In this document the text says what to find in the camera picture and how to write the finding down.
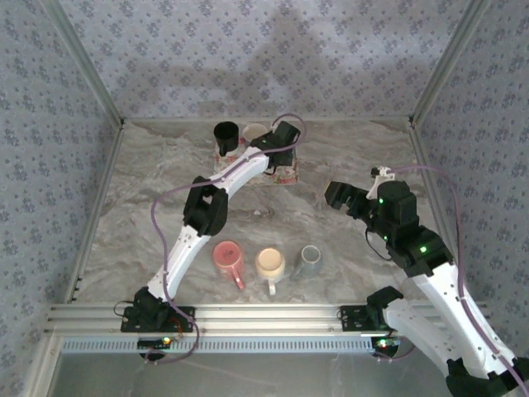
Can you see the purple mug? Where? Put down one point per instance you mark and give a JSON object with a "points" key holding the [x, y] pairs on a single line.
{"points": [[253, 132]]}

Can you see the black mug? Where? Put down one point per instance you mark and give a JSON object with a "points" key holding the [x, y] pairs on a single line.
{"points": [[226, 132]]}

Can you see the grey mug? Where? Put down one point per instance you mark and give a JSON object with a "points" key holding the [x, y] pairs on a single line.
{"points": [[310, 260]]}

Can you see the cream mug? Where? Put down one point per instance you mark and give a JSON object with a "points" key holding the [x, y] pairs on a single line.
{"points": [[269, 264]]}

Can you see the pink mug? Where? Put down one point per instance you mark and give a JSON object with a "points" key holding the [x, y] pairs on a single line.
{"points": [[227, 256]]}

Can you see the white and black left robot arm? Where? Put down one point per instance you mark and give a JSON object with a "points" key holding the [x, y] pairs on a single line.
{"points": [[244, 169]]}

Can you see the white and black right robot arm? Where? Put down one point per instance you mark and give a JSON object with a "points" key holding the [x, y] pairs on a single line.
{"points": [[434, 293]]}

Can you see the floral fabric mat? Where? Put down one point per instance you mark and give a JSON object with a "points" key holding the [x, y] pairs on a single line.
{"points": [[285, 173]]}

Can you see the right circuit board with LED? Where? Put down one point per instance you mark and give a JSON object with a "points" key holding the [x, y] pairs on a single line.
{"points": [[388, 343]]}

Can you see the circuit board with led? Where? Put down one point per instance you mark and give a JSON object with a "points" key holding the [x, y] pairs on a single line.
{"points": [[151, 342], [388, 343]]}

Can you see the left circuit board with LED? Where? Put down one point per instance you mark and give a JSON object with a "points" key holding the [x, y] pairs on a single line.
{"points": [[151, 342]]}

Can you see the aluminium back rail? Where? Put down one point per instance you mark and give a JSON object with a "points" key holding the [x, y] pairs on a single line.
{"points": [[330, 119]]}

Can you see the aluminium rail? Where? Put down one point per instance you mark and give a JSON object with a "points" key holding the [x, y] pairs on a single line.
{"points": [[264, 316], [330, 119], [419, 144], [108, 165]]}

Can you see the aluminium right side rail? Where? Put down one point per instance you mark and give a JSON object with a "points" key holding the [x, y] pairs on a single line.
{"points": [[419, 144]]}

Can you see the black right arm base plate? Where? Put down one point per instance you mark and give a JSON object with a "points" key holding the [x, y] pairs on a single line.
{"points": [[351, 316]]}

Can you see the aluminium front rail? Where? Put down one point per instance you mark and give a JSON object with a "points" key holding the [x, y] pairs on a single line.
{"points": [[264, 316]]}

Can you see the aluminium right corner post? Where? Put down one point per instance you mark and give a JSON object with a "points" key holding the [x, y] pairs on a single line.
{"points": [[446, 62]]}

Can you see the aluminium corner post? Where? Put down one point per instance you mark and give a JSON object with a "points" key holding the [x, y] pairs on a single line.
{"points": [[446, 62], [87, 62]]}

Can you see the aluminium left side rail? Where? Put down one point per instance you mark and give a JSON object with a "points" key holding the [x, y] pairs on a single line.
{"points": [[108, 165]]}

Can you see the aluminium left corner post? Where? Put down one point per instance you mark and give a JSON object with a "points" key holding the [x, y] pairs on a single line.
{"points": [[87, 62]]}

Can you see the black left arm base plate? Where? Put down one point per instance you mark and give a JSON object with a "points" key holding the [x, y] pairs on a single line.
{"points": [[128, 325]]}

